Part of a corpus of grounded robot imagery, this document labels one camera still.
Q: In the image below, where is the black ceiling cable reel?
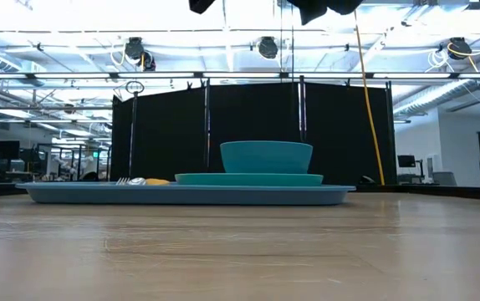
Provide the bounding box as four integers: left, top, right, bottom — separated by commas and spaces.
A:
447, 37, 474, 61
123, 36, 146, 62
257, 36, 280, 61

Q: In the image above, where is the yellow hanging cable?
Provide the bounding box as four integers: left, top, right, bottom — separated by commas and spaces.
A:
350, 0, 386, 187

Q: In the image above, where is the black folding partition screen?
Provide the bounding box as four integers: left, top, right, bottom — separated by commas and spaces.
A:
110, 80, 398, 188

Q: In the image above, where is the ring on black stand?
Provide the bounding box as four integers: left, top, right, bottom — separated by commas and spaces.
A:
124, 79, 146, 173

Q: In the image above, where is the blue plastic bowl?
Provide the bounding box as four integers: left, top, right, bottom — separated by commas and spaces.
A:
219, 140, 314, 176

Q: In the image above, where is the teal plastic plate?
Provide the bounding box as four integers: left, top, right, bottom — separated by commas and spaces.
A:
174, 171, 325, 187

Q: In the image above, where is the black computer monitor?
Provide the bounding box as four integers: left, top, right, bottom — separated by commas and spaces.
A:
396, 155, 417, 170
0, 140, 22, 162

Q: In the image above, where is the blue plastic tray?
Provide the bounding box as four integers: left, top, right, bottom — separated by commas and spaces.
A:
15, 181, 357, 207

